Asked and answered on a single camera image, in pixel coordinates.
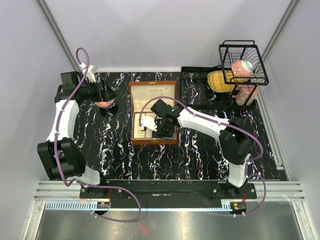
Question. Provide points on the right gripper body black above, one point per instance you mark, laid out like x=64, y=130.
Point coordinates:
x=163, y=130

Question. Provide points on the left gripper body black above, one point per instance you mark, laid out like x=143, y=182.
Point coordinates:
x=91, y=91

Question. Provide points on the brown jewelry tray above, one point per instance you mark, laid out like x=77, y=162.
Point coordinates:
x=137, y=134

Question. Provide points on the brown jewelry box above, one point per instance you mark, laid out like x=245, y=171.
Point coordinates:
x=142, y=95

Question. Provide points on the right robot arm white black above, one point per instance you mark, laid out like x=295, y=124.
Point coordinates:
x=235, y=145

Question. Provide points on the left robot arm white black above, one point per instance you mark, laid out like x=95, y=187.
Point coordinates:
x=60, y=157

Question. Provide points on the red patterned bowl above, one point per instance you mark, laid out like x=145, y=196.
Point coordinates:
x=105, y=104

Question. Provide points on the black flat drain tray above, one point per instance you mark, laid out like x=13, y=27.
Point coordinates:
x=196, y=93

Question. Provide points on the yellow woven plate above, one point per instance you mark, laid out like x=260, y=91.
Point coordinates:
x=217, y=83

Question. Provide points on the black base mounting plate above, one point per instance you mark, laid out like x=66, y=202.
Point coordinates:
x=168, y=194

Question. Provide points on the pink patterned cup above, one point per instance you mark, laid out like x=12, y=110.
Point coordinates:
x=246, y=95

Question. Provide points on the pink patterned bowl in rack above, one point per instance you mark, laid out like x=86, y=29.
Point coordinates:
x=242, y=68

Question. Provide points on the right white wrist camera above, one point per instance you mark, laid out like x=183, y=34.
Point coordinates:
x=147, y=122

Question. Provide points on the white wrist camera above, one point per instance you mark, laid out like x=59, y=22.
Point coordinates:
x=147, y=122
x=89, y=72

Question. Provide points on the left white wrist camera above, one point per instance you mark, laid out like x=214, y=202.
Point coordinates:
x=89, y=72

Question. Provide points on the black wire dish rack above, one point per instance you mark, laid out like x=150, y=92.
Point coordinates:
x=232, y=50

